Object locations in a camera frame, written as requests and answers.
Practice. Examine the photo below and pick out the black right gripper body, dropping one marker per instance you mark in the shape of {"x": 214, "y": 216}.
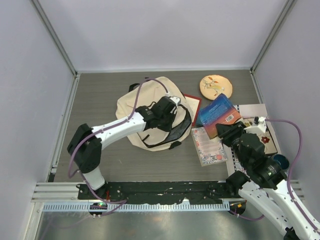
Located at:
{"x": 234, "y": 141}

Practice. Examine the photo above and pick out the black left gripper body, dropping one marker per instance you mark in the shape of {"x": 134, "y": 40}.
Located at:
{"x": 167, "y": 121}

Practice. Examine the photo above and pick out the blue sunset cover book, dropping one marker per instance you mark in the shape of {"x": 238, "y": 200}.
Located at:
{"x": 219, "y": 111}

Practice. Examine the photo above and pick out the cream canvas backpack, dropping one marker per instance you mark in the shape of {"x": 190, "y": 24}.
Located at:
{"x": 151, "y": 92}

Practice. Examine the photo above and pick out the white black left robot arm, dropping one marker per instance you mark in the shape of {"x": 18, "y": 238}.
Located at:
{"x": 86, "y": 146}

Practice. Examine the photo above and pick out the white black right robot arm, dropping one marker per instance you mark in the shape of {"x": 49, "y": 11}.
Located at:
{"x": 265, "y": 185}

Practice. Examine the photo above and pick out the square flower pattern plate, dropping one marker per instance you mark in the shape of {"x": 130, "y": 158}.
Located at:
{"x": 266, "y": 138}

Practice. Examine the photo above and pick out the floral cover notebook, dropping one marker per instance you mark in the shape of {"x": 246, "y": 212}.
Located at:
{"x": 209, "y": 151}

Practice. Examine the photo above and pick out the blue ceramic mug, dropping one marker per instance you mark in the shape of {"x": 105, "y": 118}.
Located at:
{"x": 281, "y": 160}

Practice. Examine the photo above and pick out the red bordered book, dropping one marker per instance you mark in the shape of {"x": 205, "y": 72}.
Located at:
{"x": 194, "y": 103}

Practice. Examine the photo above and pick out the patterned white placemat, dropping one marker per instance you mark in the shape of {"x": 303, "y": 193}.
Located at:
{"x": 247, "y": 111}

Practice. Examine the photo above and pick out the round bird pattern plate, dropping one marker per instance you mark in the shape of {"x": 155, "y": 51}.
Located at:
{"x": 211, "y": 86}

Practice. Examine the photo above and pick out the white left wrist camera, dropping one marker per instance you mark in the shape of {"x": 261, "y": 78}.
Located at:
{"x": 175, "y": 99}

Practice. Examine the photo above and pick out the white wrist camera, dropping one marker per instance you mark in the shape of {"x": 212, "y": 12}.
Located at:
{"x": 175, "y": 99}
{"x": 258, "y": 126}

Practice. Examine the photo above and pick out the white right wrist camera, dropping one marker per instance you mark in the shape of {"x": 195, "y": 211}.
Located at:
{"x": 258, "y": 126}

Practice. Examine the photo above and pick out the black mounting base plate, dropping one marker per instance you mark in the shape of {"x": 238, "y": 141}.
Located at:
{"x": 170, "y": 192}

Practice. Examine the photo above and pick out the white slotted cable duct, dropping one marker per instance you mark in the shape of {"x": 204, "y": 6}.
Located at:
{"x": 90, "y": 206}

